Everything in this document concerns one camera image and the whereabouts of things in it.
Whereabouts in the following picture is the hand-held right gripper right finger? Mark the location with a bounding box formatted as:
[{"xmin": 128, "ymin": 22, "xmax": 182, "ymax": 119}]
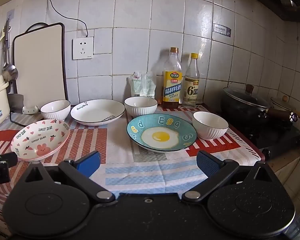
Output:
[{"xmin": 182, "ymin": 151, "xmax": 288, "ymax": 202}]

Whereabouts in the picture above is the clear vinegar bottle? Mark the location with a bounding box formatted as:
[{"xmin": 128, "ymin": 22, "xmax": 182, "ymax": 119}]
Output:
[{"xmin": 182, "ymin": 53, "xmax": 200, "ymax": 107}]

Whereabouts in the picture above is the white wall socket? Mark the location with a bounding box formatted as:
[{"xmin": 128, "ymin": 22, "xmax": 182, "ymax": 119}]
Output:
[{"xmin": 72, "ymin": 37, "xmax": 94, "ymax": 60}]

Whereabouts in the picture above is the glass wok lid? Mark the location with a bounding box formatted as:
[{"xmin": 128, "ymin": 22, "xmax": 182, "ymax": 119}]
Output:
[{"xmin": 223, "ymin": 84, "xmax": 272, "ymax": 109}]

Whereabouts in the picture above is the striped red blue tablecloth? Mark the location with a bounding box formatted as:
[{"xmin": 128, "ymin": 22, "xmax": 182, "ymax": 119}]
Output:
[{"xmin": 0, "ymin": 105, "xmax": 265, "ymax": 230}]

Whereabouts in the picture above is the white ribbed bowl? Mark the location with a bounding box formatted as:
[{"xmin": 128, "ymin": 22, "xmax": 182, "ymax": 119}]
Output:
[
  {"xmin": 124, "ymin": 96, "xmax": 158, "ymax": 117},
  {"xmin": 40, "ymin": 100, "xmax": 71, "ymax": 121},
  {"xmin": 192, "ymin": 111, "xmax": 229, "ymax": 140}
]

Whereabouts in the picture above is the pink bunny plate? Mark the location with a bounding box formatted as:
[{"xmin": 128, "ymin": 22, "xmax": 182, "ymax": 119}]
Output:
[{"xmin": 10, "ymin": 119, "xmax": 71, "ymax": 162}]

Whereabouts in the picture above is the blue fried egg plate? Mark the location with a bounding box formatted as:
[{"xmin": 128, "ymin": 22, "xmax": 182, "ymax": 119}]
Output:
[{"xmin": 126, "ymin": 114, "xmax": 198, "ymax": 153}]

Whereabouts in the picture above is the cooking wine bottle yellow label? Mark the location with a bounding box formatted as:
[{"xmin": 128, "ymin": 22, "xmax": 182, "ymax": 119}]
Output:
[{"xmin": 161, "ymin": 47, "xmax": 183, "ymax": 109}]

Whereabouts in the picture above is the white cutting board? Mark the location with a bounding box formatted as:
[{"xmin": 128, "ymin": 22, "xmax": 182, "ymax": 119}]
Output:
[{"xmin": 13, "ymin": 22, "xmax": 69, "ymax": 110}]

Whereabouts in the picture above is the small pot with knob lid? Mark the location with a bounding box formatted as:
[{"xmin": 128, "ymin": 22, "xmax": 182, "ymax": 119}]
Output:
[{"xmin": 270, "ymin": 94, "xmax": 294, "ymax": 112}]

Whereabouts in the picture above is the dark wall label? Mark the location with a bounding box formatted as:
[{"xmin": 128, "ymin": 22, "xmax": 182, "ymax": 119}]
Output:
[{"xmin": 212, "ymin": 24, "xmax": 232, "ymax": 38}]

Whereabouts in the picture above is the black wok with wooden handle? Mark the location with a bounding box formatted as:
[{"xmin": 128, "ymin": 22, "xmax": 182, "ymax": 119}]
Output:
[{"xmin": 220, "ymin": 87, "xmax": 300, "ymax": 130}]

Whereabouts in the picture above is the steel ladle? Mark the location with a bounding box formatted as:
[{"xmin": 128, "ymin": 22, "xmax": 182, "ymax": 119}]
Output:
[{"xmin": 1, "ymin": 17, "xmax": 18, "ymax": 82}]

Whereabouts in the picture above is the white plate with black rim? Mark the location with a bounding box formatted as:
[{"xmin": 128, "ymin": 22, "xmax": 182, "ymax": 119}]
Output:
[{"xmin": 70, "ymin": 99, "xmax": 125, "ymax": 126}]

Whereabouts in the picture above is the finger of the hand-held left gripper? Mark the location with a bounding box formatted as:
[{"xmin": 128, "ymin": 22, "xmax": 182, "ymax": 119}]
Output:
[{"xmin": 0, "ymin": 152, "xmax": 18, "ymax": 167}]

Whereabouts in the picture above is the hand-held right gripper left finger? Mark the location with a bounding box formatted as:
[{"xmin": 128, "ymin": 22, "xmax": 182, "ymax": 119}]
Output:
[{"xmin": 14, "ymin": 151, "xmax": 115, "ymax": 204}]

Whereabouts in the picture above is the white plastic seasoning bag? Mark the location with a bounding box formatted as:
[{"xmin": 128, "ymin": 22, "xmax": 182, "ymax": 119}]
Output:
[{"xmin": 127, "ymin": 71, "xmax": 157, "ymax": 98}]

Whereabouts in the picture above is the white cutting board holder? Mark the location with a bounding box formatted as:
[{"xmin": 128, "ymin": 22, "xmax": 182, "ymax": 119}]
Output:
[{"xmin": 22, "ymin": 105, "xmax": 40, "ymax": 115}]

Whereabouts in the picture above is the black power cord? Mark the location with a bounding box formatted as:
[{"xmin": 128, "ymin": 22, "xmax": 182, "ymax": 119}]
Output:
[{"xmin": 9, "ymin": 112, "xmax": 44, "ymax": 127}]

